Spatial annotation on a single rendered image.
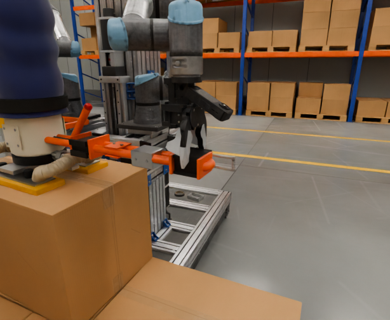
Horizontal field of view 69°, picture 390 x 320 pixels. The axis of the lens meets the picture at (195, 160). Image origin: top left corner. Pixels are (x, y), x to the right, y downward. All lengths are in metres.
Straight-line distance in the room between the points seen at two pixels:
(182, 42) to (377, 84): 8.75
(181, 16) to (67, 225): 0.59
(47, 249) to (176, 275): 0.50
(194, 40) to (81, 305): 0.81
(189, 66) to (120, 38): 0.20
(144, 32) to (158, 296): 0.84
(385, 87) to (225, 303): 8.61
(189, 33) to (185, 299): 0.84
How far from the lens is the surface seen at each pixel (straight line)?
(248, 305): 1.09
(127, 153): 0.79
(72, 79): 1.69
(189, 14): 0.66
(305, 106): 7.89
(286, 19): 9.24
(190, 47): 0.65
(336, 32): 7.87
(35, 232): 0.91
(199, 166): 0.66
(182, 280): 1.16
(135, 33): 0.76
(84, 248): 0.93
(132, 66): 1.63
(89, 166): 1.07
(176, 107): 0.67
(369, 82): 9.24
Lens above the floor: 1.31
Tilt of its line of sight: 18 degrees down
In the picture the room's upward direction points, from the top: straight up
